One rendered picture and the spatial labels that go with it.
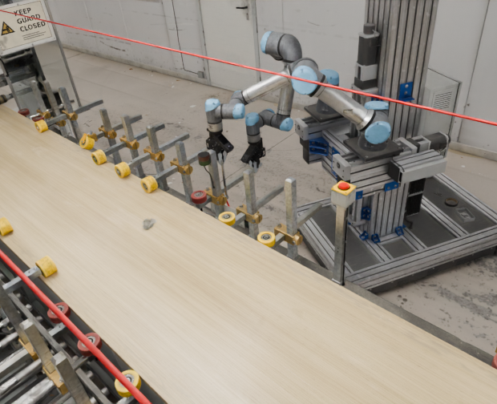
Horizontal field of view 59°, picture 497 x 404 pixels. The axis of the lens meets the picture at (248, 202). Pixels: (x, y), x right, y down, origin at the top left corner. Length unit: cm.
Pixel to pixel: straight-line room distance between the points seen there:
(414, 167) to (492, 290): 113
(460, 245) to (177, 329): 201
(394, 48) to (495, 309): 167
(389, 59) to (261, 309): 140
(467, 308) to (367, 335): 148
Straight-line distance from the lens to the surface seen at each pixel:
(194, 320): 168
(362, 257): 289
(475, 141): 448
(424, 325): 195
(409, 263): 287
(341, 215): 176
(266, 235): 196
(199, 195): 227
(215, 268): 185
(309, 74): 200
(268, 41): 240
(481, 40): 419
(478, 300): 309
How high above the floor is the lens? 218
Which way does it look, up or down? 36 degrees down
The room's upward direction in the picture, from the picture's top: 6 degrees counter-clockwise
